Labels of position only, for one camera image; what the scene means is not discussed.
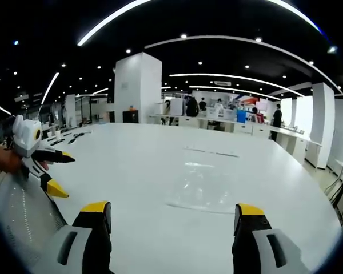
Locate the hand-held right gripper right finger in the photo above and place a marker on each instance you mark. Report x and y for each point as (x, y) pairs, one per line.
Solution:
(245, 245)

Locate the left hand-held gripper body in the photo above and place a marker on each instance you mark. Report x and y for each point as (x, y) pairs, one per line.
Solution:
(25, 134)

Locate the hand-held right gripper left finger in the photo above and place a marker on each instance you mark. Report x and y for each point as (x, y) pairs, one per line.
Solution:
(97, 245)

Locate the white mesh fabric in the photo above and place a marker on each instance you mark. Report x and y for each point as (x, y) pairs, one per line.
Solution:
(20, 211)

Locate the clear food packaging bag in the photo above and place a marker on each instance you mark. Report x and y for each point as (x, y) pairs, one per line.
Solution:
(201, 185)

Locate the person's left hand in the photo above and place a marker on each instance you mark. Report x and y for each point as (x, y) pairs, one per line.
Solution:
(4, 158)

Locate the black tool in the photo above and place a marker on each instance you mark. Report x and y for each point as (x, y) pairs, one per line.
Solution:
(57, 141)
(79, 134)
(71, 140)

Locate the ceiling light strip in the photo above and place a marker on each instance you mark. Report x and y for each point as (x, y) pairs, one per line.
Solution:
(237, 80)
(295, 12)
(108, 21)
(50, 88)

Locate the black cabinet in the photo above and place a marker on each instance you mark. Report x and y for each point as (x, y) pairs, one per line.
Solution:
(130, 116)

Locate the white square pillar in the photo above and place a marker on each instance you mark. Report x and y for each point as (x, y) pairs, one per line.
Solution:
(138, 88)
(321, 125)

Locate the blue box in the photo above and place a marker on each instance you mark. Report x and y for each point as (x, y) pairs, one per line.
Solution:
(241, 116)

